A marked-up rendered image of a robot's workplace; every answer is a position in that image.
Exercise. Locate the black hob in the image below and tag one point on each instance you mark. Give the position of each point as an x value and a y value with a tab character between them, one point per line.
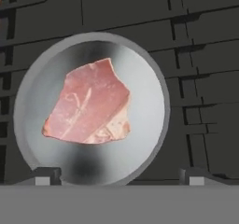
202	78

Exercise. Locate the pink raw steak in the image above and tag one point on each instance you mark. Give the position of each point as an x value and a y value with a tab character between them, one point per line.
90	103

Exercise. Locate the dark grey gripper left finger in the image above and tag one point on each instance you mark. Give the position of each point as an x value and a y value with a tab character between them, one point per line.
46	175

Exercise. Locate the grey round pan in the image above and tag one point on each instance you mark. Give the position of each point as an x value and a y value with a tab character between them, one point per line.
146	103

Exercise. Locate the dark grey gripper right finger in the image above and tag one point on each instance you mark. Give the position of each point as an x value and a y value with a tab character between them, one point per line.
194	175

